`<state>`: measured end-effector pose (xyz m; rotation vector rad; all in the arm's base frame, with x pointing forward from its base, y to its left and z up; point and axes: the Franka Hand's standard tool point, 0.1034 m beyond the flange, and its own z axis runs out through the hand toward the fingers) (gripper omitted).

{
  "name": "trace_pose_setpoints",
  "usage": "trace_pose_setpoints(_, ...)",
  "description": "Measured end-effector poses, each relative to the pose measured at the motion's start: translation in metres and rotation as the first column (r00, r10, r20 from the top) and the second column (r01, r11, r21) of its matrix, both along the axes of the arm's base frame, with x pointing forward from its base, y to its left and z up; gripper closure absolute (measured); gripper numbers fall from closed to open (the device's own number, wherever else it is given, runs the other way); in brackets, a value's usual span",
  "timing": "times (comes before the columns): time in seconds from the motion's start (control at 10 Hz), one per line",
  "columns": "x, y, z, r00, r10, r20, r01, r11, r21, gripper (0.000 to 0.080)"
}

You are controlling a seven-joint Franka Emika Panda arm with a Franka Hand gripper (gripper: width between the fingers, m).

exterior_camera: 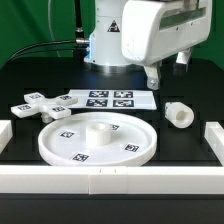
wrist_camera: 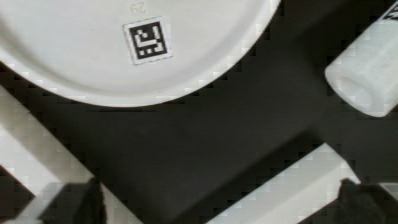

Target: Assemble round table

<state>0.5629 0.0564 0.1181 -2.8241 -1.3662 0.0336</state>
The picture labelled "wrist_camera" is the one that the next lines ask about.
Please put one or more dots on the white cylindrical table leg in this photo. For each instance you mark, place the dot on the white cylindrical table leg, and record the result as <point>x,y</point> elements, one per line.
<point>361,73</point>

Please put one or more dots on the white round table top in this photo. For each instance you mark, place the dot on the white round table top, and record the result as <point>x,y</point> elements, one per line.
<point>129,52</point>

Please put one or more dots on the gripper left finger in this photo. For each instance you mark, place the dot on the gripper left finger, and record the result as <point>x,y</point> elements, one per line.
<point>77,207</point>

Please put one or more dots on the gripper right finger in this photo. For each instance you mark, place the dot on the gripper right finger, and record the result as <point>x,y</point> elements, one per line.
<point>369,202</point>

